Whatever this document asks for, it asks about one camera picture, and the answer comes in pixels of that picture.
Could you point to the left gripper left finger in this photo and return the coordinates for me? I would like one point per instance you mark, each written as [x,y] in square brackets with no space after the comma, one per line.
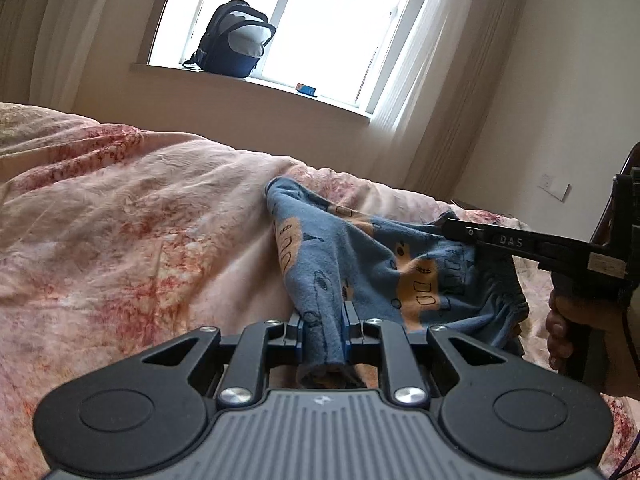
[251,355]

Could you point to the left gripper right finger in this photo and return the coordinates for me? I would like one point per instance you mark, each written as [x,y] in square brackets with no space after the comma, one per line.
[384,345]

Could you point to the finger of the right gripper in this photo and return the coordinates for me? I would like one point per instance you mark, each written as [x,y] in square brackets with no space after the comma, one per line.
[530,245]

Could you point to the blue patterned child pants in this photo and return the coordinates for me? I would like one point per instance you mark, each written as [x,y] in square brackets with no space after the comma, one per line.
[406,273]

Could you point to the person's right hand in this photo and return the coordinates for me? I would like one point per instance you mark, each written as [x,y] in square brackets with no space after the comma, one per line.
[568,312]

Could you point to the pink floral bed quilt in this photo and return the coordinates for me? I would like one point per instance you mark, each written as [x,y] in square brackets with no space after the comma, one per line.
[127,254]

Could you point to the small blue box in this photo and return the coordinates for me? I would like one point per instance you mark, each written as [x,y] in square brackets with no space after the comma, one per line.
[305,89]

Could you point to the white framed window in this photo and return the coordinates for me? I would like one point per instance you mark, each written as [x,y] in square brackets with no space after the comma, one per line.
[344,48]

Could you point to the dark blue backpack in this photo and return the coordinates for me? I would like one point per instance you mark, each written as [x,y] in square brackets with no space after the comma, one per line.
[235,40]

